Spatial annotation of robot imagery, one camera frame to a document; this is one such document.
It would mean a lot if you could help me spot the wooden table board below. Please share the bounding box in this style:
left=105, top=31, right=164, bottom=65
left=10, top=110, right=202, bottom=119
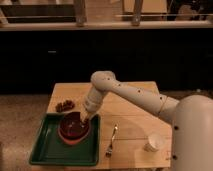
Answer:
left=30, top=81, right=173, bottom=171

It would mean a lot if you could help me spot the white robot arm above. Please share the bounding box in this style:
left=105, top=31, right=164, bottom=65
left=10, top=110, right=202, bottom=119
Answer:
left=83, top=71, right=213, bottom=171

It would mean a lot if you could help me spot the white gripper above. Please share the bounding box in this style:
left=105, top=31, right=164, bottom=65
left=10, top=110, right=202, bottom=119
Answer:
left=83, top=87, right=104, bottom=124

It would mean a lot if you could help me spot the white paper cup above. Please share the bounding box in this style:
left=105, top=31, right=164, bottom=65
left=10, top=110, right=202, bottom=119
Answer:
left=144, top=133, right=165, bottom=152

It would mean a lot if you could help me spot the brown grape bunch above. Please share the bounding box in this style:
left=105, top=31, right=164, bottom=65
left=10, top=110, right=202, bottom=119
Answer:
left=55, top=100, right=75, bottom=113

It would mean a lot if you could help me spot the dark red bowl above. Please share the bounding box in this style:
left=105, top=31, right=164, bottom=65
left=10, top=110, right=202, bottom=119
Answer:
left=58, top=111, right=90, bottom=145

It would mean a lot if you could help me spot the green plastic tray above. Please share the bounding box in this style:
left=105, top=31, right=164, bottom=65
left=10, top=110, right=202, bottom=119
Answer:
left=29, top=114, right=100, bottom=167

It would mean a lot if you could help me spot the dark counter cabinet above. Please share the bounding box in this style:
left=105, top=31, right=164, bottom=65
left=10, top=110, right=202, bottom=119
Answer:
left=0, top=28, right=213, bottom=94

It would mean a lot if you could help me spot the silver metal fork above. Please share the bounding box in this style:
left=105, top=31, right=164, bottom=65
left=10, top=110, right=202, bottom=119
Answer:
left=105, top=124, right=118, bottom=157

